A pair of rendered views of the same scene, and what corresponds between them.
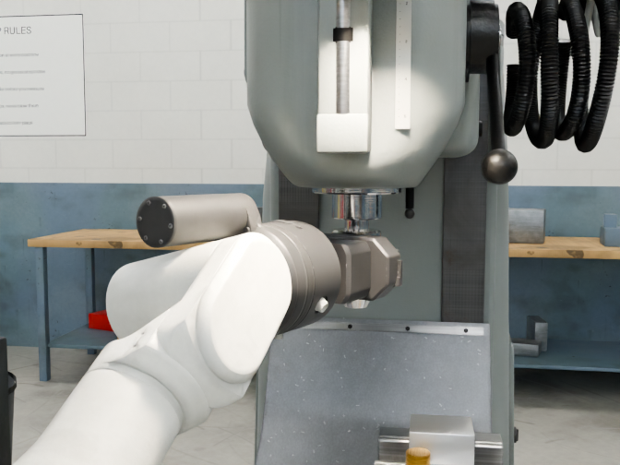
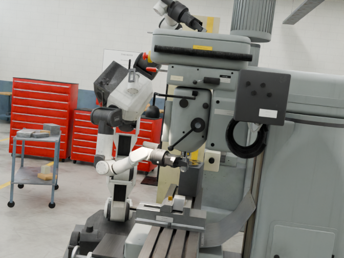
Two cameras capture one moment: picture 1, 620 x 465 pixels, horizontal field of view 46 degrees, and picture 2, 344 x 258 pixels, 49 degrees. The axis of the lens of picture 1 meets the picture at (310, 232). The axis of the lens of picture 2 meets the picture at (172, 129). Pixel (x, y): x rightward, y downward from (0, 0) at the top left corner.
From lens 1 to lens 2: 203 cm
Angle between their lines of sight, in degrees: 86
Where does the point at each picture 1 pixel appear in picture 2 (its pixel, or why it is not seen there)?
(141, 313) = not seen: hidden behind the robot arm
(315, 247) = (158, 153)
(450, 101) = (172, 135)
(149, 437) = (124, 162)
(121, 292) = not seen: hidden behind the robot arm
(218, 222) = (149, 146)
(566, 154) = not seen: outside the picture
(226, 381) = (131, 160)
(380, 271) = (170, 162)
